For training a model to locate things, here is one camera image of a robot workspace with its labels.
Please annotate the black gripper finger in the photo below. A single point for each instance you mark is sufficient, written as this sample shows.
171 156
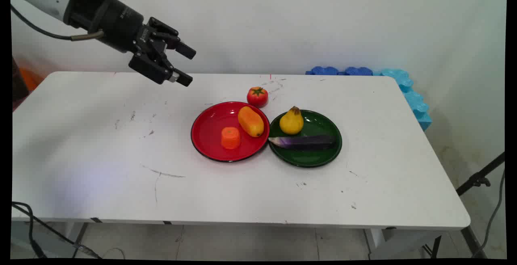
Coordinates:
151 70
183 49

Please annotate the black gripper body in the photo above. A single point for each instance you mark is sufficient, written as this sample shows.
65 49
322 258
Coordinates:
121 24

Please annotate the purple toy eggplant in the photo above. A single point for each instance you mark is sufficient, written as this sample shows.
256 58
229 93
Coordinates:
307 142

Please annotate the red round plate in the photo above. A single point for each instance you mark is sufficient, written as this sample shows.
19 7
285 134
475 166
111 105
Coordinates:
212 131

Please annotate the red toy tomato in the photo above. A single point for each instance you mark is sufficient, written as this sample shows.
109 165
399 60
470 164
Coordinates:
257 96

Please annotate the orange toy mango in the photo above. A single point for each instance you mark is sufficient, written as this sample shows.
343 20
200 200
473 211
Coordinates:
251 122

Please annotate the orange toy carrot piece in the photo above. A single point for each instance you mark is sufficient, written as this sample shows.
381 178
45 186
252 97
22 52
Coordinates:
230 137

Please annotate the orange and dark object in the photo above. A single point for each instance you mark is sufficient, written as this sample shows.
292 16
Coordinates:
28 78

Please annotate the yellow toy pear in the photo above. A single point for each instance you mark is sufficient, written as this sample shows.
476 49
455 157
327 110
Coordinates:
291 123

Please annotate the dark blue foam mat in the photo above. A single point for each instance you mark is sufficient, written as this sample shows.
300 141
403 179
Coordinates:
358 71
324 70

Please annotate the green round plate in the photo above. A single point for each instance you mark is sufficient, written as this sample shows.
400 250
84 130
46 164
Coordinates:
311 156

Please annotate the black table leg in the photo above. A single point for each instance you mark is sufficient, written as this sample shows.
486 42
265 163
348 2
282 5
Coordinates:
79 238

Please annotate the light blue foam mat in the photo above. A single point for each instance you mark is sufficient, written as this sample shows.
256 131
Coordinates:
416 103

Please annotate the white table leg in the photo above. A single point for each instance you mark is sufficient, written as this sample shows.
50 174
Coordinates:
377 240

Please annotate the black tripod stand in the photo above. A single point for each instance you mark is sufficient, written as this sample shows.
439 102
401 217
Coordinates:
478 178

